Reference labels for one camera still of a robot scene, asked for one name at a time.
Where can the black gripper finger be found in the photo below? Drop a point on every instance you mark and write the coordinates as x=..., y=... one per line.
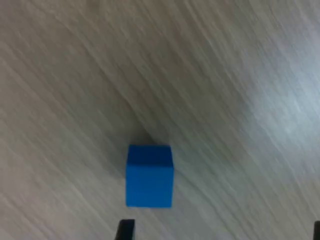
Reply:
x=317, y=231
x=126, y=230

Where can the blue wooden cube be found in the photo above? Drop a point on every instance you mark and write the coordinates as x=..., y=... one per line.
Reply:
x=149, y=180

